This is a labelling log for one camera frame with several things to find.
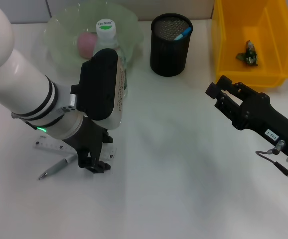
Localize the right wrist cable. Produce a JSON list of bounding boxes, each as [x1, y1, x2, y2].
[[255, 139, 288, 187]]

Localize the green plastic wrapper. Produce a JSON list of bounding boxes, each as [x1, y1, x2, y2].
[[235, 41, 259, 67]]

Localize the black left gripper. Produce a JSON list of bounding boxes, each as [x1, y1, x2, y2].
[[61, 116, 114, 175]]

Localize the transparent plastic ruler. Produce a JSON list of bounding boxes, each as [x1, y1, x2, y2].
[[33, 135, 117, 162]]

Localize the blue plastic scissors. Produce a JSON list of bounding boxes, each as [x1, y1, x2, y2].
[[173, 26, 192, 41]]

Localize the silver ballpoint pen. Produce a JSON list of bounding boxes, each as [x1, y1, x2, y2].
[[38, 154, 78, 181]]

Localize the green label water bottle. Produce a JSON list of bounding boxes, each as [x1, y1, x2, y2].
[[93, 19, 129, 99]]

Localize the translucent green fruit plate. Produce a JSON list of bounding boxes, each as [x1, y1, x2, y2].
[[43, 2, 144, 78]]

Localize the black mesh pen holder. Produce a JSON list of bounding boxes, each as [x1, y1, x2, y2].
[[150, 13, 193, 77]]

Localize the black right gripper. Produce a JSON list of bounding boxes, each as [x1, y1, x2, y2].
[[205, 75, 288, 157]]

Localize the yellow plastic storage bin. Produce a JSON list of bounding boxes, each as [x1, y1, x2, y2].
[[211, 0, 288, 91]]

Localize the pink toy peach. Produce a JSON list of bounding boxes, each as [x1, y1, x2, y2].
[[78, 31, 98, 58]]

